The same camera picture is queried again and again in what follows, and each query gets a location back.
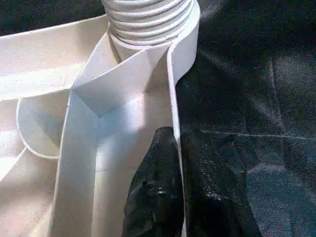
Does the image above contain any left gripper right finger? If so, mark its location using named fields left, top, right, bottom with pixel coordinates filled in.
left=179, top=131, right=263, bottom=237

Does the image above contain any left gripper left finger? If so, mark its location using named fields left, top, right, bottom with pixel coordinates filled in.
left=121, top=126, right=185, bottom=237

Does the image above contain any white plastic table top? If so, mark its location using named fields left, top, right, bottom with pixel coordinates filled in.
left=0, top=0, right=200, bottom=237

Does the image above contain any white plastic table leg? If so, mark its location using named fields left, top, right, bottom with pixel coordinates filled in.
left=103, top=0, right=196, bottom=49

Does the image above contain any black table mat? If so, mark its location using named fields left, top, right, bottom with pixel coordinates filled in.
left=0, top=0, right=316, bottom=237

